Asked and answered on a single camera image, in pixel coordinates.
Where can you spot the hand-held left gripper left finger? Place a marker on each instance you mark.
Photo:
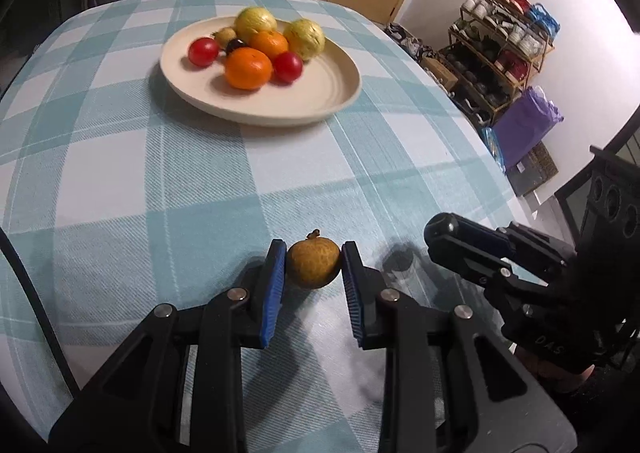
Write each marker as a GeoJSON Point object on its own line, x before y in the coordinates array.
{"type": "Point", "coordinates": [272, 293]}

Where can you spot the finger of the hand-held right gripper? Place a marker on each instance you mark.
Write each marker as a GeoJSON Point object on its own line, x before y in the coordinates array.
{"type": "Point", "coordinates": [450, 235]}
{"type": "Point", "coordinates": [495, 278]}

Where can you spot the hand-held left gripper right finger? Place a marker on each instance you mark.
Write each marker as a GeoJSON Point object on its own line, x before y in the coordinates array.
{"type": "Point", "coordinates": [352, 298]}

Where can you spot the large brown longan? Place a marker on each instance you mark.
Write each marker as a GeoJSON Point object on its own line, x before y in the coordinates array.
{"type": "Point", "coordinates": [313, 260]}

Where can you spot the cream round plate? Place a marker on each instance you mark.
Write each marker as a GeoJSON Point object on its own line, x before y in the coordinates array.
{"type": "Point", "coordinates": [310, 93]}

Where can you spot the large orange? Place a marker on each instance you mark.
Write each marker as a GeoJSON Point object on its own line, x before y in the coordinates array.
{"type": "Point", "coordinates": [247, 69]}

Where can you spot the red tomato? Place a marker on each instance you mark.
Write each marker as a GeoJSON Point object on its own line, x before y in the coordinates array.
{"type": "Point", "coordinates": [203, 52]}
{"type": "Point", "coordinates": [288, 67]}

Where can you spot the small dark fruit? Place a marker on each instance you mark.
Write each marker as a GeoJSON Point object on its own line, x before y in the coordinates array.
{"type": "Point", "coordinates": [235, 46]}

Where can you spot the small orange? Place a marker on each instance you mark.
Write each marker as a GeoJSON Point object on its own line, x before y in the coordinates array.
{"type": "Point", "coordinates": [270, 42]}

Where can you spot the small brown longan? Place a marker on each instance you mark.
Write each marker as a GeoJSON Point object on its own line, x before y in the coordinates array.
{"type": "Point", "coordinates": [225, 34]}

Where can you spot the person's right hand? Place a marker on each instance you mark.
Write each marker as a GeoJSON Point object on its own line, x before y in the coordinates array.
{"type": "Point", "coordinates": [555, 373]}

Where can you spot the blue plastic bag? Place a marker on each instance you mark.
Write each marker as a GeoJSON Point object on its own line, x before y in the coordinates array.
{"type": "Point", "coordinates": [492, 148]}

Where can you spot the black panel with round holes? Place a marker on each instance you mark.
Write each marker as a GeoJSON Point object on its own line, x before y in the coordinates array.
{"type": "Point", "coordinates": [612, 203]}

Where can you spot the purple bag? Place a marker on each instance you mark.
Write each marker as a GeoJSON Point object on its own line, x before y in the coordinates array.
{"type": "Point", "coordinates": [527, 125]}

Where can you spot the brown cardboard box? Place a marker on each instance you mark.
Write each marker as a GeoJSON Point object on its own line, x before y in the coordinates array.
{"type": "Point", "coordinates": [440, 72]}

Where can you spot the gold shoe rack with shoes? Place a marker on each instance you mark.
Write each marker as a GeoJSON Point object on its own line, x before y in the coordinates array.
{"type": "Point", "coordinates": [500, 53]}

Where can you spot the patterned shoes on floor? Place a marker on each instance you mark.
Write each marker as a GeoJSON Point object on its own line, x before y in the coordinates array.
{"type": "Point", "coordinates": [407, 40]}

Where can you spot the yellow-green lemon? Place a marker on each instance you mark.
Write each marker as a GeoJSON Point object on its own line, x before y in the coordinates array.
{"type": "Point", "coordinates": [306, 38]}
{"type": "Point", "coordinates": [255, 22]}

